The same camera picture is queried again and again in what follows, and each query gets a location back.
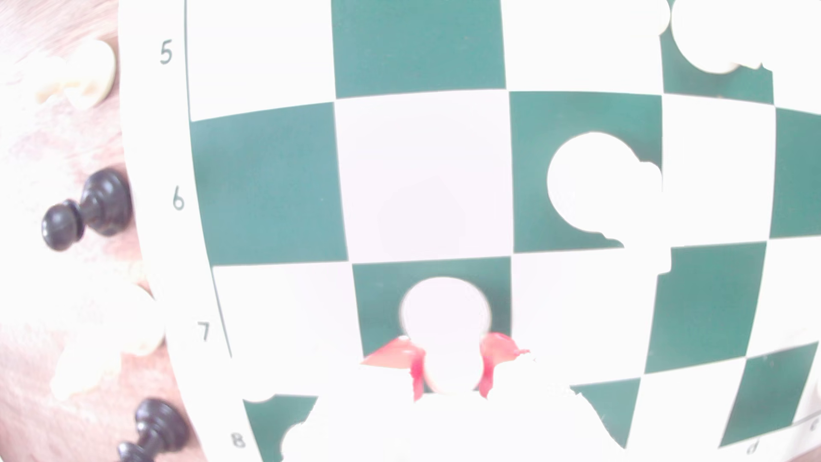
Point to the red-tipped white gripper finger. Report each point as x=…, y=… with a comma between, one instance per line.
x=397, y=356
x=500, y=350

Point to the white chess pawn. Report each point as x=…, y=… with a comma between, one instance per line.
x=446, y=314
x=86, y=74
x=260, y=394
x=131, y=327

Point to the white chess knight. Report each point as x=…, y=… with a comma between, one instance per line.
x=712, y=38
x=596, y=186

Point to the black chess pawn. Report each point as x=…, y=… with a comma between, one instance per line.
x=99, y=205
x=157, y=423

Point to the green and white chess mat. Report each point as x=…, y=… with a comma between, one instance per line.
x=417, y=45

